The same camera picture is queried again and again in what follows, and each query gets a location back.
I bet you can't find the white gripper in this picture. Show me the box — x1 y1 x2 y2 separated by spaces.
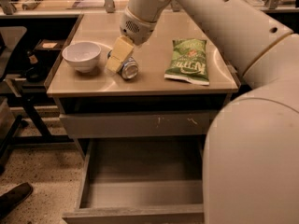
106 7 157 73

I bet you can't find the blue pepsi can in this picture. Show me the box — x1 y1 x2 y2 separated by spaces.
106 51 138 80

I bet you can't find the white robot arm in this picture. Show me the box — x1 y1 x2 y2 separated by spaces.
120 0 299 224

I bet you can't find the grey drawer cabinet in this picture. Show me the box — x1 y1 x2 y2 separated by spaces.
46 11 239 155

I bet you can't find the closed top drawer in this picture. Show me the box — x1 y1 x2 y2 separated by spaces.
60 110 217 139

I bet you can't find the open middle drawer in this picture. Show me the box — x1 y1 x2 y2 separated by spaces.
63 136 205 224

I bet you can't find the white ceramic bowl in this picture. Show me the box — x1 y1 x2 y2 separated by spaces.
62 41 102 73

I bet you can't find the green chip bag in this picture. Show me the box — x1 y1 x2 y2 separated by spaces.
164 38 209 86

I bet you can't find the black office chair left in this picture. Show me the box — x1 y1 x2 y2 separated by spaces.
0 26 27 174

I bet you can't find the black shoe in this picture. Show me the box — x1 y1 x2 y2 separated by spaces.
0 182 33 219

